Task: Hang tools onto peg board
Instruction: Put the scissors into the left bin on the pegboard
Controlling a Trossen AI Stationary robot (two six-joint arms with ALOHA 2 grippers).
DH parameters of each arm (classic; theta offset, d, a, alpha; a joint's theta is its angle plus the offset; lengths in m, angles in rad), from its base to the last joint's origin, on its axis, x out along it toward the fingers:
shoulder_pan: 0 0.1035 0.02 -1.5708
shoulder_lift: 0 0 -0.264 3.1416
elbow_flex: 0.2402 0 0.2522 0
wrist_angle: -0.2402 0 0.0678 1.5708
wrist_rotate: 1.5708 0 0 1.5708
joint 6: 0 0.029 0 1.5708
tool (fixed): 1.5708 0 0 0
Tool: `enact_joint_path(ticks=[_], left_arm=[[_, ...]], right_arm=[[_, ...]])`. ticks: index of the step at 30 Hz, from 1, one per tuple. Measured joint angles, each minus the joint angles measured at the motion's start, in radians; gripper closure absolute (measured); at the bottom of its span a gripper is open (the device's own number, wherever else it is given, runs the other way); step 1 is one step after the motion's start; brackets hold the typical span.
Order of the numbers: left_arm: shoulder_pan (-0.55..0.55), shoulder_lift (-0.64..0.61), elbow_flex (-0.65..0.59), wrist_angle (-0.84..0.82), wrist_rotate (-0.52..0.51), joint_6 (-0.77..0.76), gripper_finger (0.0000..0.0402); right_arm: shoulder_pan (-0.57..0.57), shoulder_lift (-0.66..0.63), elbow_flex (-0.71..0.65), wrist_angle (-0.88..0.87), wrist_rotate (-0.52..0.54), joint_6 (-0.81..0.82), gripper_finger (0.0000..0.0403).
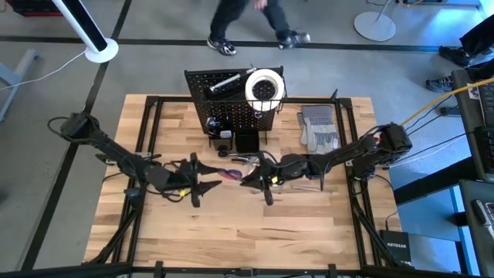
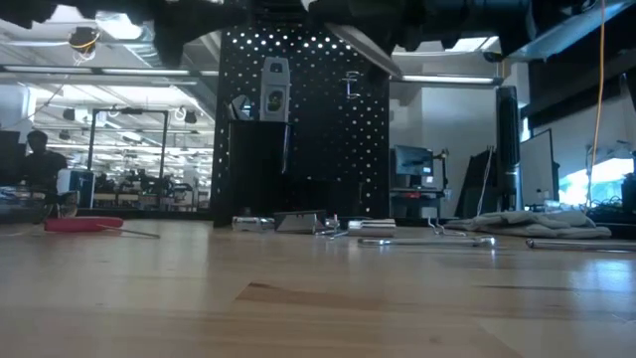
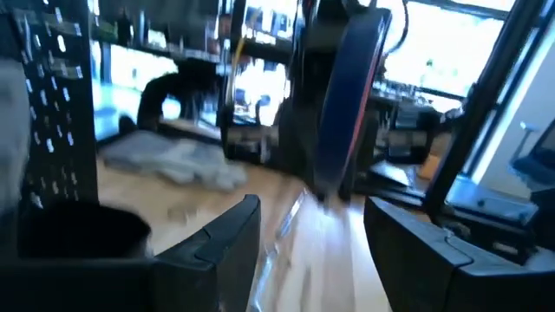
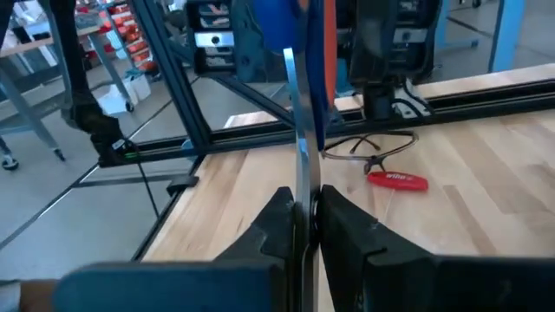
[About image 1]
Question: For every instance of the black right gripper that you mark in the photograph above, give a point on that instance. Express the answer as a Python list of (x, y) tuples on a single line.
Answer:
[(276, 170)]

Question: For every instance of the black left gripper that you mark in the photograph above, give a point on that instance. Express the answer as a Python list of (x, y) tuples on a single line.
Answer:
[(181, 177)]

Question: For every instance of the silver extension bar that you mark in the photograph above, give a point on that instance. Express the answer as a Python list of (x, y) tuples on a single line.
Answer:
[(306, 188)]

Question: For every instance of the white tape roll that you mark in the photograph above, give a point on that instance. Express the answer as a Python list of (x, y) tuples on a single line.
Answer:
[(250, 92)]

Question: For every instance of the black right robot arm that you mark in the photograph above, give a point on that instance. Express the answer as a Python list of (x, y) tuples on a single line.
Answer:
[(347, 148)]

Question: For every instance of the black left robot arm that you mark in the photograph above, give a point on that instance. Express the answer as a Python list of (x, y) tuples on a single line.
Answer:
[(112, 148)]

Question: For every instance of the black plastic bin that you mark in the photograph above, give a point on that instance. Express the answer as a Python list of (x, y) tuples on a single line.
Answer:
[(247, 143), (220, 144)]

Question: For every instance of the silver pegboard hook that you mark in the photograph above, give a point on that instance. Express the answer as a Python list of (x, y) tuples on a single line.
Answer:
[(258, 114)]

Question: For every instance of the black metal pegboard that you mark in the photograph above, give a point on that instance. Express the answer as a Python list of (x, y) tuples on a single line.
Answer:
[(200, 112)]

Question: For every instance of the grey striped work glove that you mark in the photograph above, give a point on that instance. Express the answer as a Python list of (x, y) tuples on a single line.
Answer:
[(318, 123)]

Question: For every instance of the black Netgear router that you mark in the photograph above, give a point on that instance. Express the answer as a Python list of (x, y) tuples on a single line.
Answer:
[(395, 247)]

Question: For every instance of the person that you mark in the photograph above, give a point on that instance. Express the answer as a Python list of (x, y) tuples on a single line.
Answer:
[(231, 15), (455, 56)]

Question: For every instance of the black desk beam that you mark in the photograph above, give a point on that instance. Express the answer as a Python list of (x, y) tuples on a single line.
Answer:
[(432, 181)]

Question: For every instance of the white round stand base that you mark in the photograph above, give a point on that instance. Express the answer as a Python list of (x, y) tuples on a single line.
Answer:
[(374, 27)]

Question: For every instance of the white floor lamp base left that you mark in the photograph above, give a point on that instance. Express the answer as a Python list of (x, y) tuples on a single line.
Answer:
[(83, 27)]

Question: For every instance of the grey desk leg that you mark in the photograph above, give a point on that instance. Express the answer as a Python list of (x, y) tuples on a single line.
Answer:
[(27, 62)]

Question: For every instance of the blue desk leg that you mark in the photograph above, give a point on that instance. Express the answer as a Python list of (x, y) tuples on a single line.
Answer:
[(463, 239)]

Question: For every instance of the black desk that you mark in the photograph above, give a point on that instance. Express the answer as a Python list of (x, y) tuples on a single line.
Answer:
[(469, 135)]

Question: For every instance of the silver handheld phone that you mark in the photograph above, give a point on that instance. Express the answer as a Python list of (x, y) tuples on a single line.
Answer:
[(480, 212)]

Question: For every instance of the grey desk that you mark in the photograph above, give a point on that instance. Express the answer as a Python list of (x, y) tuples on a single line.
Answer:
[(474, 251)]

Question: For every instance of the black crate red trim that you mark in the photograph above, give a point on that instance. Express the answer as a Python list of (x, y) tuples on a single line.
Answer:
[(34, 7)]

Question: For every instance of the black laptop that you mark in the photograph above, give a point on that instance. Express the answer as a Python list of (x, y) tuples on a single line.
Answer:
[(488, 104)]

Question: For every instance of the black bag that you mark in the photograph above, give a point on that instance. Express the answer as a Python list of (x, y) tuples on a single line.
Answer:
[(478, 71)]

